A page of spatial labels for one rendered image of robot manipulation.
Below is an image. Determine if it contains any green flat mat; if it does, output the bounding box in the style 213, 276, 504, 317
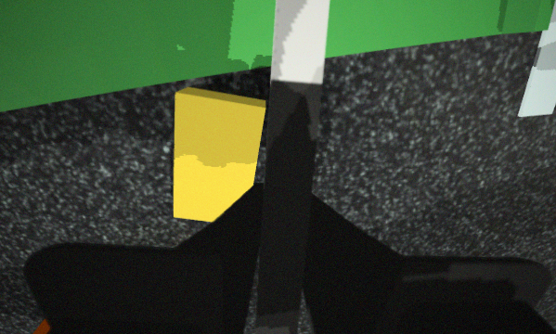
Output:
0, 0, 508, 112

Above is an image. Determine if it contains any yellow rectangular block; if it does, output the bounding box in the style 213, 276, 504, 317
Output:
174, 87, 265, 222

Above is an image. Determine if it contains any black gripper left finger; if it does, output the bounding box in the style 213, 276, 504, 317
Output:
24, 183, 264, 334

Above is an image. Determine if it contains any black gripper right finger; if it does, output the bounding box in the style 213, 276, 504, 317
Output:
303, 193, 552, 334

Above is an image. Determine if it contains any white flat bar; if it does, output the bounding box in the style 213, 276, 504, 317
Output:
518, 0, 556, 117

